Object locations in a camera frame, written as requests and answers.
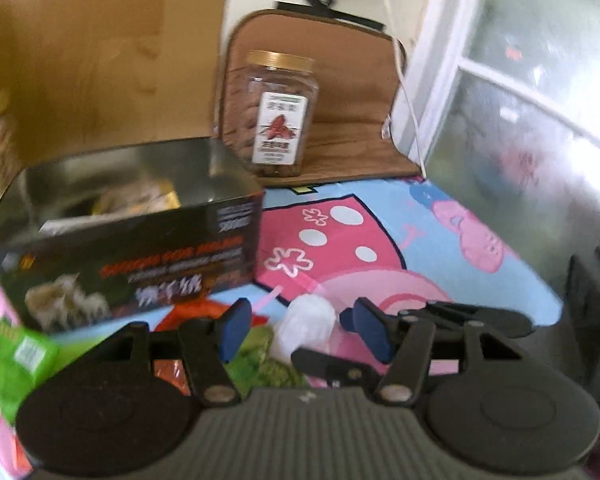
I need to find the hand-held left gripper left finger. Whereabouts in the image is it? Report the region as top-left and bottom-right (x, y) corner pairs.
(97, 299), (253, 408)

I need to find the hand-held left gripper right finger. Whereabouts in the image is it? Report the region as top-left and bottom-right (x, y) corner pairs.
(352, 297), (523, 406)

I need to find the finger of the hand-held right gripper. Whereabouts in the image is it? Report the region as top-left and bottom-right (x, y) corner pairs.
(399, 300), (533, 339)
(291, 349), (381, 389)

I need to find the green snack packet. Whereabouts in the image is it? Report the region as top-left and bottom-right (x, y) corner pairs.
(0, 317), (61, 411)
(227, 322), (306, 396)

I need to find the white snack packet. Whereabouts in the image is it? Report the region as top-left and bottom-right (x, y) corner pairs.
(275, 295), (338, 361)

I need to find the orange snack packet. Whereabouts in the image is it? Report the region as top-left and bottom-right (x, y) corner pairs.
(152, 300), (241, 396)

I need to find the black cardboard box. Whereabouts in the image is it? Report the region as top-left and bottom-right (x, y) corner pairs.
(0, 137), (266, 336)

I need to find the yellow snack packet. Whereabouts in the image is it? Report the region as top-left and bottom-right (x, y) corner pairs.
(92, 180), (181, 216)

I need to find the cartoon pig printed blanket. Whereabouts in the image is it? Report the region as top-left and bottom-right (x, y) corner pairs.
(0, 176), (566, 480)

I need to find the frosted glass window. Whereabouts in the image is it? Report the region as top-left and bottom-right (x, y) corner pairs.
(410, 0), (600, 286)

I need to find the gold-lid pecan jar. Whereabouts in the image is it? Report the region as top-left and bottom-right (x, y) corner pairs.
(217, 50), (320, 178)

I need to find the brown seat mat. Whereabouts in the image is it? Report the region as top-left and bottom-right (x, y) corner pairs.
(215, 10), (426, 186)

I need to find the wooden board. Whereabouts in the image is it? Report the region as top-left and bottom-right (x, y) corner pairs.
(0, 0), (246, 171)

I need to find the white power cable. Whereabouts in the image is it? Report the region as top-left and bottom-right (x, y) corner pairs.
(375, 0), (428, 178)

